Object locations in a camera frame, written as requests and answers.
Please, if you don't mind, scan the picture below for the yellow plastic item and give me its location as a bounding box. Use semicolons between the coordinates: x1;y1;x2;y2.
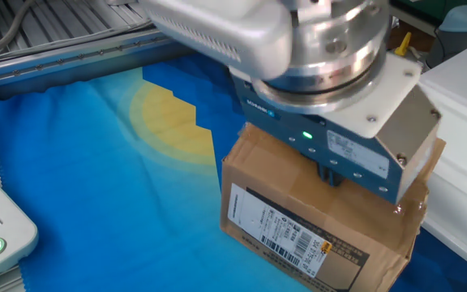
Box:
393;31;413;58

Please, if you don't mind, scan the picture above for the aluminium table edge rail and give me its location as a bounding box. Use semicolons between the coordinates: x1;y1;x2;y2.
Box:
0;28;194;101

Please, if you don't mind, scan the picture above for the silver grey gripper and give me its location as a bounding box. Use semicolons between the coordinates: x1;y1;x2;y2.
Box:
231;75;443;206

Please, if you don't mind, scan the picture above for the white teach pendant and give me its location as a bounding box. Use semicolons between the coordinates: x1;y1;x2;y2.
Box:
0;160;40;290

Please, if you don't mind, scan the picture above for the white plastic drawer cabinet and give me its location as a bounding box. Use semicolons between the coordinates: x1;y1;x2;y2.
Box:
418;46;467;283

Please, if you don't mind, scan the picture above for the brown cardboard box with flaps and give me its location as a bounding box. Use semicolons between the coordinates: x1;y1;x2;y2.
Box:
220;122;447;292

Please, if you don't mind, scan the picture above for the blue mountain print cloth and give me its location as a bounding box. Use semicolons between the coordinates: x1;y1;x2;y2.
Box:
0;52;467;292

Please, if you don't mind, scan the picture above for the thick grey cable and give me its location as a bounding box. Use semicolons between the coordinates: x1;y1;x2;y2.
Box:
0;0;36;66

